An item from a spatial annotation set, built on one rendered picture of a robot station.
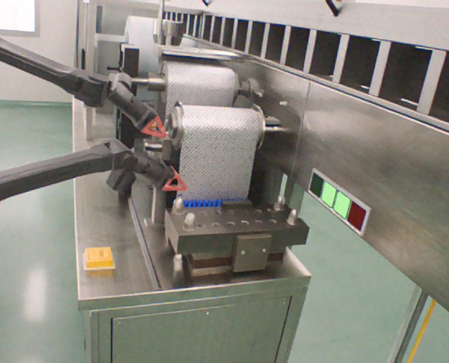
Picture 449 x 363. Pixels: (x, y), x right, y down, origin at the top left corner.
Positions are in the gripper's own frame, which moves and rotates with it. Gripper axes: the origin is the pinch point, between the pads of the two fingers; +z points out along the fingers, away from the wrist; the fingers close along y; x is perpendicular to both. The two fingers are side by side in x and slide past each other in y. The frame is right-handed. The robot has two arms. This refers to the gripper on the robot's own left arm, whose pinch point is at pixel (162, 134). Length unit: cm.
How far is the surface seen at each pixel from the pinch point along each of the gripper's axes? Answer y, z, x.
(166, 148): -1.4, 4.6, -2.6
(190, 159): 6.0, 9.4, 0.1
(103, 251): 14.2, 5.1, -34.7
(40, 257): -126, 44, -123
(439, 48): 57, 5, 50
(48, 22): -552, -39, -31
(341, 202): 42, 30, 20
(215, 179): 6.1, 20.3, 0.8
